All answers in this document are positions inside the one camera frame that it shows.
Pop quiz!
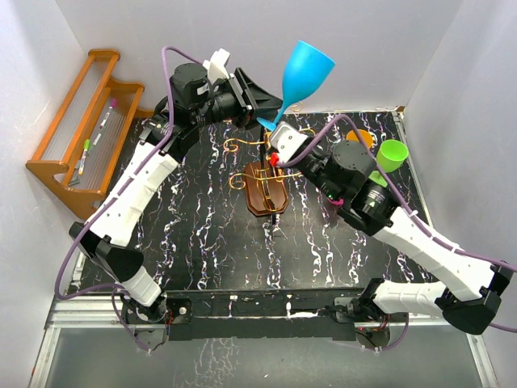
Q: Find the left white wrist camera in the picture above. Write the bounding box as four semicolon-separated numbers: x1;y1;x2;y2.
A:
202;48;230;84

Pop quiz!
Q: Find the pink wine glass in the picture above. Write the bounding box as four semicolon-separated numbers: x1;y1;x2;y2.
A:
329;199;344;206

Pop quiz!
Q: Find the orange wine glass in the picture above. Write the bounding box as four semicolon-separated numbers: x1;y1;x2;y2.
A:
346;129;373;149

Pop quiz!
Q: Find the orange tipped marker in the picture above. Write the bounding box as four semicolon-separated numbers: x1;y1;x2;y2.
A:
78;149;89;175

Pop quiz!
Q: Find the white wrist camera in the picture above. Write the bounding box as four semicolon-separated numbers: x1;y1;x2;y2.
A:
202;48;230;84
270;121;309;167

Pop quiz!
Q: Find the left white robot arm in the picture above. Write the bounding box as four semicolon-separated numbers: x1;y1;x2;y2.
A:
69;61;282;323

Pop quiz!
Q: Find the pink capped marker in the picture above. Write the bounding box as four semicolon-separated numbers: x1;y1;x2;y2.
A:
99;99;117;130

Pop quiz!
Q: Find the orange wooden rack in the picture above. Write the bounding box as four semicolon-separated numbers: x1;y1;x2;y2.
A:
26;49;152;219

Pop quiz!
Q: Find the green wine glass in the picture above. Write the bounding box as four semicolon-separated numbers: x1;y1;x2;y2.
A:
369;139;409;188

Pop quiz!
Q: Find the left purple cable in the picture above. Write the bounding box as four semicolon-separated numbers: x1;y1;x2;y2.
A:
54;45;207;356

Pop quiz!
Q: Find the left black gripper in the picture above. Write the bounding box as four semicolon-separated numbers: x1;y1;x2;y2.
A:
192;70;286;130

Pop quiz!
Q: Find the green capped marker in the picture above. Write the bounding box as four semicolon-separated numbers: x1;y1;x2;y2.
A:
83;133;102;154

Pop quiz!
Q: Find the gold wire wine glass rack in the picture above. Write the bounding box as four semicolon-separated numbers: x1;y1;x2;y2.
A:
223;125;301;221

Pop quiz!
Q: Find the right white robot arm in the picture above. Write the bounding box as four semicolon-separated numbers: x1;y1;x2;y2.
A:
277;137;514;335

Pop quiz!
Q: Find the blue wine glass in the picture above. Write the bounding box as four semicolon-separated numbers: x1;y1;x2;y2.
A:
257;40;335;131

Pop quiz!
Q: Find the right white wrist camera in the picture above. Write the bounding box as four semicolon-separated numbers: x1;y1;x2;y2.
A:
270;121;309;167

